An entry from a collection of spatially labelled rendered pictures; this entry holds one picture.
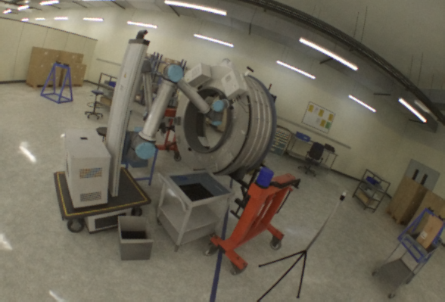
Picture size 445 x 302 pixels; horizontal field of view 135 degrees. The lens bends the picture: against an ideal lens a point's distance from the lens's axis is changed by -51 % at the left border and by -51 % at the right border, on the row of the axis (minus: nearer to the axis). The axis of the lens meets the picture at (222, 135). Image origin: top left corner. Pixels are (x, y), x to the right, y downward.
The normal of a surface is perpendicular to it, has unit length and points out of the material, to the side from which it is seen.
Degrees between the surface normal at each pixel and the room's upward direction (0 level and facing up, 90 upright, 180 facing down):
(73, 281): 0
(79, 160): 90
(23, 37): 90
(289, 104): 90
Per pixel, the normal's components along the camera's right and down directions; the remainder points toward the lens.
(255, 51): -0.11, 0.21
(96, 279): 0.33, -0.92
